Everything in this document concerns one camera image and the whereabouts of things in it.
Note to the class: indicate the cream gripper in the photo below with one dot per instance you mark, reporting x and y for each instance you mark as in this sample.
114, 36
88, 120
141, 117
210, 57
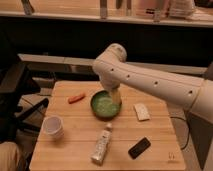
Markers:
115, 95

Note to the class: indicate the green ceramic bowl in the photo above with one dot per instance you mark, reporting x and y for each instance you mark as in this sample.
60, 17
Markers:
103, 106

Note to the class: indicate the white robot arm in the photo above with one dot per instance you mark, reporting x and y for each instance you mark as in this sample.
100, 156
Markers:
191, 93

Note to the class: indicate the white sponge pad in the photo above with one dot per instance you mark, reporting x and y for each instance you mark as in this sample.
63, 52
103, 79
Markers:
142, 112

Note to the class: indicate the white squeeze tube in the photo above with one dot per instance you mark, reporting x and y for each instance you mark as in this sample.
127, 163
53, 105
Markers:
100, 149

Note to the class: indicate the black phone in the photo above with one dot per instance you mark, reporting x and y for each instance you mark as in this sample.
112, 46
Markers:
139, 148

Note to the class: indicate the white paper cup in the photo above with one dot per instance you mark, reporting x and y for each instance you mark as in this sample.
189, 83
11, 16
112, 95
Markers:
52, 126

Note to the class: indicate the grey cabinet at right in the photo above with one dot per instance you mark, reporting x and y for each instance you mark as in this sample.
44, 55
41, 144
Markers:
200, 119

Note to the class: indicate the black office chair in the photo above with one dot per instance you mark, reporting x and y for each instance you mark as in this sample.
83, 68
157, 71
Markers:
15, 83

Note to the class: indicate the grey metal rail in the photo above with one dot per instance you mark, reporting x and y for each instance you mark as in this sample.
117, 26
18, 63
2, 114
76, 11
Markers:
84, 65

